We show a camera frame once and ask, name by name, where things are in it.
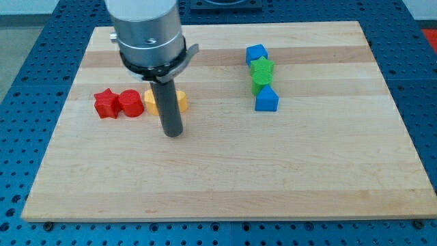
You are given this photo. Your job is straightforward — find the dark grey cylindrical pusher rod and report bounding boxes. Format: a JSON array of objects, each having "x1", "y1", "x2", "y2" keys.
[{"x1": 150, "y1": 80, "x2": 183, "y2": 137}]

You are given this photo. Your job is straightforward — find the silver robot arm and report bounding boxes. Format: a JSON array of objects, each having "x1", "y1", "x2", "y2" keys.
[{"x1": 104, "y1": 0, "x2": 199, "y2": 137}]

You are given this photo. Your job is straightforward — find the yellow heart block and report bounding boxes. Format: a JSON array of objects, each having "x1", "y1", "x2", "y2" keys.
[{"x1": 144, "y1": 89, "x2": 188, "y2": 115}]

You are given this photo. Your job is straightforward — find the red cylinder block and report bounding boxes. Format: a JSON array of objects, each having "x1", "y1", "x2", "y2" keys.
[{"x1": 118, "y1": 90, "x2": 144, "y2": 118}]

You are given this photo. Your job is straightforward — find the red star block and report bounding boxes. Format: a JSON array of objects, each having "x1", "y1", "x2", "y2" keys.
[{"x1": 94, "y1": 88, "x2": 122, "y2": 119}]

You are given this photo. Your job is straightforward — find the green cylinder block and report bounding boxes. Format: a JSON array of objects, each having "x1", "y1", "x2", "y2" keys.
[{"x1": 251, "y1": 71, "x2": 273, "y2": 96}]

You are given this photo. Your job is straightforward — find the blue cube block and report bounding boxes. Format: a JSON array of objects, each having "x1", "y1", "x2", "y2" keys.
[{"x1": 246, "y1": 44, "x2": 268, "y2": 67}]

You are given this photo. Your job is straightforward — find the green star block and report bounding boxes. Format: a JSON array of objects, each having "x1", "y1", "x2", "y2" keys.
[{"x1": 250, "y1": 56, "x2": 274, "y2": 75}]

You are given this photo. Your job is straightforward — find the blue pentagon block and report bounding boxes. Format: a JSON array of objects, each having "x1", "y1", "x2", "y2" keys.
[{"x1": 255, "y1": 85, "x2": 279, "y2": 111}]

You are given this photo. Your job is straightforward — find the wooden board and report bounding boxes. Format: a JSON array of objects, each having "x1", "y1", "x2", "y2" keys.
[{"x1": 21, "y1": 21, "x2": 436, "y2": 222}]

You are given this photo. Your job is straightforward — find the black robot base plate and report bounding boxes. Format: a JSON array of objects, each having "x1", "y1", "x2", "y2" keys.
[{"x1": 189, "y1": 0, "x2": 263, "y2": 10}]

